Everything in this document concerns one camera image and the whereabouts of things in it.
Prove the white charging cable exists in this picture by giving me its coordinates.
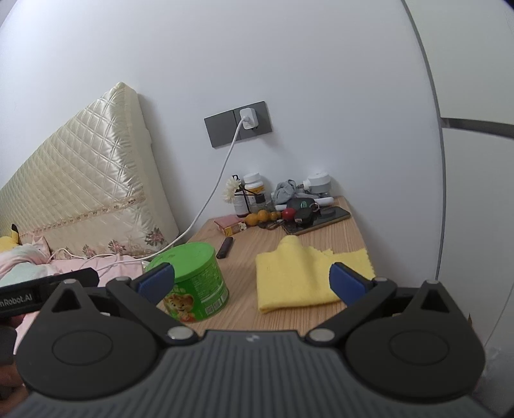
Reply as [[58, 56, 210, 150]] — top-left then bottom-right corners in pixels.
[[48, 116, 246, 274]]

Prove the black car key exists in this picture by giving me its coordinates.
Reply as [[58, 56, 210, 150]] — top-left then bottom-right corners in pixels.
[[287, 197, 319, 213]]

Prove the grey crumpled cloth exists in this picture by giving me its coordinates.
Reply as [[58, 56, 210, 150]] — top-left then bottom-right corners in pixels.
[[272, 179, 298, 205]]

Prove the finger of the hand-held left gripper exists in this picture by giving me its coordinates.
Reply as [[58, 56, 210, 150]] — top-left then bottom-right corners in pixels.
[[35, 268, 100, 291]]

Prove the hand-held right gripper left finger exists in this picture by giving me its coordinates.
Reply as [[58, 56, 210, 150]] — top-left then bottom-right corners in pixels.
[[38, 262, 199, 346]]

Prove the orange wooden bead string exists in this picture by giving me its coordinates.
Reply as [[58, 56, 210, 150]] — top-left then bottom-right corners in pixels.
[[246, 209, 284, 230]]

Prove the white wardrobe door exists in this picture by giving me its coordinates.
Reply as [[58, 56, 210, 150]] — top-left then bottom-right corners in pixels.
[[402, 0, 514, 418]]

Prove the green tin can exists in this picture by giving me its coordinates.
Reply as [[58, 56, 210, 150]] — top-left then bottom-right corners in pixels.
[[145, 242, 230, 323]]

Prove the dark smartphone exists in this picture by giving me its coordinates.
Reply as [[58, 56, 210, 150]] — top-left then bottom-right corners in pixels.
[[281, 206, 351, 236]]

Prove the pink small box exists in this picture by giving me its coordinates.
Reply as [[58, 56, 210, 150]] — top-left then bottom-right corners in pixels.
[[214, 214, 247, 236]]

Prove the grey wardrobe handle strip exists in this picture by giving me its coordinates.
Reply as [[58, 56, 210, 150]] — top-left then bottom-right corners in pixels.
[[439, 118, 514, 140]]

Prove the white pill bottle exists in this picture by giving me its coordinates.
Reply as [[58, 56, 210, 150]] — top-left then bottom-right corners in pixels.
[[243, 173, 266, 202]]

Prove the yellow cleaning cloth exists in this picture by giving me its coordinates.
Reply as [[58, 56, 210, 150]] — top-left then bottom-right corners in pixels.
[[255, 235, 377, 315]]

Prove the yellow plush toy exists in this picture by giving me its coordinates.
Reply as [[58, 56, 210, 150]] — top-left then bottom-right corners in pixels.
[[0, 224, 21, 253]]

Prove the cream quilted headboard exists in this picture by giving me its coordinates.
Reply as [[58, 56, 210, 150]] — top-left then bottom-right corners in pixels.
[[0, 82, 180, 258]]

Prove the brown glass bottle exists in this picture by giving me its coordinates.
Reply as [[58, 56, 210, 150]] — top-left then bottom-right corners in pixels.
[[234, 189, 250, 218]]

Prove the pink bedding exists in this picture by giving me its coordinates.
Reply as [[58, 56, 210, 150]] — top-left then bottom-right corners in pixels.
[[0, 235, 149, 290]]

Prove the white round gadget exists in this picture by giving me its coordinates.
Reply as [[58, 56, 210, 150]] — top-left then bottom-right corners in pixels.
[[302, 173, 334, 202]]

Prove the grey wall socket panel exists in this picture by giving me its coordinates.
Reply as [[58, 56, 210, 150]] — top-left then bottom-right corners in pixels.
[[204, 101, 273, 150]]

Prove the white artificial flower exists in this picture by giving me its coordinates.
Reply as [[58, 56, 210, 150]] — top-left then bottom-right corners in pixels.
[[222, 176, 242, 204]]

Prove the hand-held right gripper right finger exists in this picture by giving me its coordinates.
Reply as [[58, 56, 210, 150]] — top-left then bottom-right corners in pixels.
[[307, 262, 472, 345]]

